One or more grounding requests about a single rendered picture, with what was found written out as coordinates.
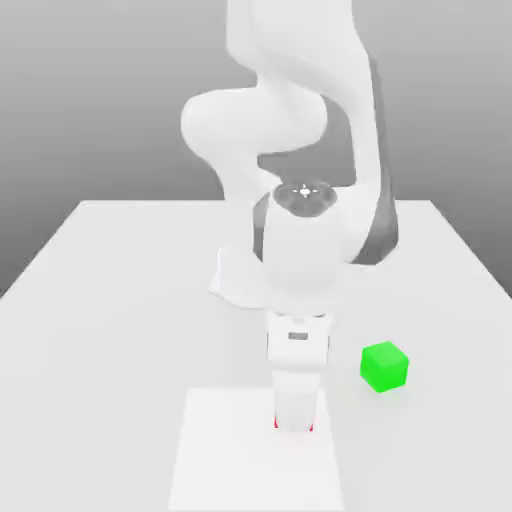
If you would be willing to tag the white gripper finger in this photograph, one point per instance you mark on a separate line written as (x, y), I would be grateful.
(296, 400)

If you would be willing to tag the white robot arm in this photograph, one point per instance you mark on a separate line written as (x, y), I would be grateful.
(296, 256)

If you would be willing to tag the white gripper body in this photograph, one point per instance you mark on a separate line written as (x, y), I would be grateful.
(298, 354)

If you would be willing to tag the small red cube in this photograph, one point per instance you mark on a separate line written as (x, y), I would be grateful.
(276, 424)

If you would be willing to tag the small green cube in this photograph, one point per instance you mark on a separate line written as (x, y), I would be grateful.
(382, 366)

